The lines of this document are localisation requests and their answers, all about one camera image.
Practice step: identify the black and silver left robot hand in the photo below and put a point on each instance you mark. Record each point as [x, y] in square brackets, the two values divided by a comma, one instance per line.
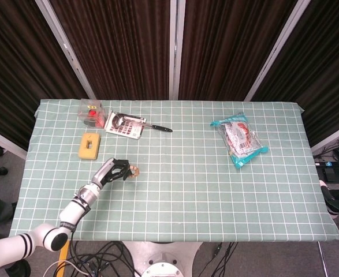
[104, 173]

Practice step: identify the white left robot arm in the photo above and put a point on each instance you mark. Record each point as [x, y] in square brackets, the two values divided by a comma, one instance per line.
[71, 210]

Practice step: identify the yellow block with rectangular hole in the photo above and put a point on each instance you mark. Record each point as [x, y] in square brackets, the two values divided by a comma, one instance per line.
[84, 151]

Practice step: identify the black electronics box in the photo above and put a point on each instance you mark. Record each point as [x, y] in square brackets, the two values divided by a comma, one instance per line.
[331, 171]

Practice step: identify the red white calculator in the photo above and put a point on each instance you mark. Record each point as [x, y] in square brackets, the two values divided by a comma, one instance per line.
[126, 131]

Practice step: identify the metal table leg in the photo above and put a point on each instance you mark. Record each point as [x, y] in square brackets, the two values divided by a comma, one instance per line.
[323, 259]

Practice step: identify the clear plastic box, red contents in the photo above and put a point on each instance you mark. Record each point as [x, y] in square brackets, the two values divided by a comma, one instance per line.
[91, 114]

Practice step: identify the yellow floor strip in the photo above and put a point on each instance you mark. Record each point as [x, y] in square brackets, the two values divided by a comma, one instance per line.
[63, 254]

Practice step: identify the green checked tablecloth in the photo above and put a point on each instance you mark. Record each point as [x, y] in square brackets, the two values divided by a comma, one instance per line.
[201, 187]

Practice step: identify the teal snack bag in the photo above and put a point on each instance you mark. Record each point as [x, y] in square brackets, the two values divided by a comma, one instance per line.
[240, 138]

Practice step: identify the low aluminium partition rail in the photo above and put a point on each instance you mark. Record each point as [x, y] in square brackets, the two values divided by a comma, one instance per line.
[4, 141]
[333, 135]

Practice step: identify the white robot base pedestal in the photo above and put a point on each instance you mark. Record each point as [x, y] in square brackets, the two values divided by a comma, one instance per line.
[160, 256]

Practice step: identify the slanted aluminium partition post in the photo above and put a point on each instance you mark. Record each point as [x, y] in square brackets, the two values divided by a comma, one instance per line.
[276, 49]
[68, 52]

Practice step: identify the upright aluminium partition post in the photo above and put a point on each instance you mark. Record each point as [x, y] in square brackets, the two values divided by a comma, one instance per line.
[175, 49]

